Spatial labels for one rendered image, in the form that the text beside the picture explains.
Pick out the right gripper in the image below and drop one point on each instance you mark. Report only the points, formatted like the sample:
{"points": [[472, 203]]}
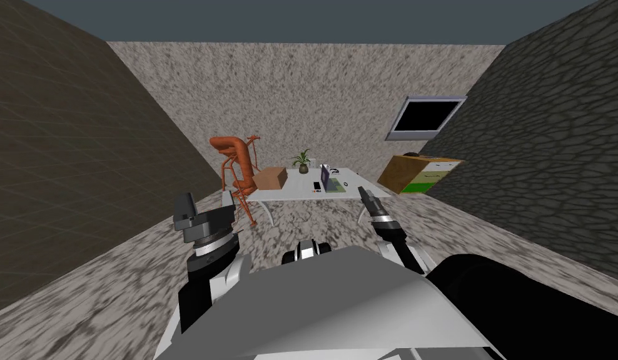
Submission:
{"points": [[375, 207]]}

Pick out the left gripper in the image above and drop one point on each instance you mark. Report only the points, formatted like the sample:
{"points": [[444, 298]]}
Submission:
{"points": [[211, 226]]}

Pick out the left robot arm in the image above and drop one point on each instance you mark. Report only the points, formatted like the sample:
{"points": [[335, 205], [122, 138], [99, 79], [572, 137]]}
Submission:
{"points": [[201, 296]]}

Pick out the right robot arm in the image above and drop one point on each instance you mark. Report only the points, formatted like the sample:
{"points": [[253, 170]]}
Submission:
{"points": [[514, 310]]}

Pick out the wooden cabinet with drawers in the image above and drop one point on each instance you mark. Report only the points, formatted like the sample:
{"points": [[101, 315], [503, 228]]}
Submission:
{"points": [[404, 173]]}

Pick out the orange chair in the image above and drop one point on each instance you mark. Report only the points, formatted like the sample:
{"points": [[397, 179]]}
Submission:
{"points": [[244, 165]]}

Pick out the white table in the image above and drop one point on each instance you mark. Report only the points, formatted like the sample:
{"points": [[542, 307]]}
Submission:
{"points": [[294, 193]]}

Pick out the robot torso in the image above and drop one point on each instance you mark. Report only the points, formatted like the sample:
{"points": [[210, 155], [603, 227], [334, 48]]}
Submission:
{"points": [[329, 310]]}

